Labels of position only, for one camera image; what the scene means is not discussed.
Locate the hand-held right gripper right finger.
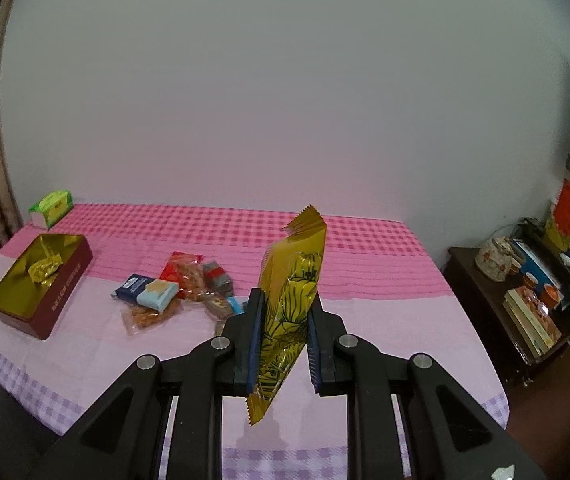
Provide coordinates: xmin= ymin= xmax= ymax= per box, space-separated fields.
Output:
xmin=306 ymin=294 xmax=548 ymax=480

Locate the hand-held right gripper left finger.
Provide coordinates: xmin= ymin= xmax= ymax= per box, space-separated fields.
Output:
xmin=27 ymin=287 xmax=266 ymax=480

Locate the yellow patterned snack bag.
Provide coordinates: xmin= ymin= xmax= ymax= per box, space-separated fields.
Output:
xmin=245 ymin=205 xmax=327 ymax=428

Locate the light blue snack packet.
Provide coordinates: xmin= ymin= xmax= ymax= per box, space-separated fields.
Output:
xmin=136 ymin=279 xmax=181 ymax=313

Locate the clear packet of orange snacks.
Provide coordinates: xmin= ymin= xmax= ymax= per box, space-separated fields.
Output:
xmin=121 ymin=300 xmax=183 ymax=337

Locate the dark blue snack packet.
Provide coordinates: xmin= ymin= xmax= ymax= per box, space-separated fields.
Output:
xmin=112 ymin=273 xmax=158 ymax=306

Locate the maroon tin box gold interior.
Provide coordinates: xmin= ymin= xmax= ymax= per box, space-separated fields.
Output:
xmin=0 ymin=233 xmax=94 ymax=341

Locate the brown snack packet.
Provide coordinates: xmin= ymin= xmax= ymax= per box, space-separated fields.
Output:
xmin=202 ymin=295 xmax=238 ymax=322

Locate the red packet of peanuts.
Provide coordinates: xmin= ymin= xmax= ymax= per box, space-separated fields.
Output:
xmin=159 ymin=251 xmax=206 ymax=303

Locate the pink and purple checked tablecloth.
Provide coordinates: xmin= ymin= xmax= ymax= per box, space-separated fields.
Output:
xmin=0 ymin=203 xmax=510 ymax=480

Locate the dark wooden side cabinet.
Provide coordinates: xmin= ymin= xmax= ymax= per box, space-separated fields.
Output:
xmin=442 ymin=246 xmax=570 ymax=386

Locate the floral ceramic teapot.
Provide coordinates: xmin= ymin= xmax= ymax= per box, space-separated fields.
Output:
xmin=475 ymin=236 xmax=526 ymax=282

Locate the stack of books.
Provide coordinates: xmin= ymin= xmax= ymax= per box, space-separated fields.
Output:
xmin=502 ymin=287 xmax=562 ymax=359

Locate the gold foil snack packet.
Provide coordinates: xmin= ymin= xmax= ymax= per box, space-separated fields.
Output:
xmin=27 ymin=252 xmax=64 ymax=286

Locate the blue flat box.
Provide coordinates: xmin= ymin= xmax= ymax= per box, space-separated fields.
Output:
xmin=510 ymin=239 xmax=561 ymax=291

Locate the green tissue box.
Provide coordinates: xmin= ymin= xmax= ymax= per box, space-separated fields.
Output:
xmin=29 ymin=191 xmax=74 ymax=230

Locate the dark chair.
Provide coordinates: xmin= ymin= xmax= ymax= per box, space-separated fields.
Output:
xmin=0 ymin=370 xmax=60 ymax=480

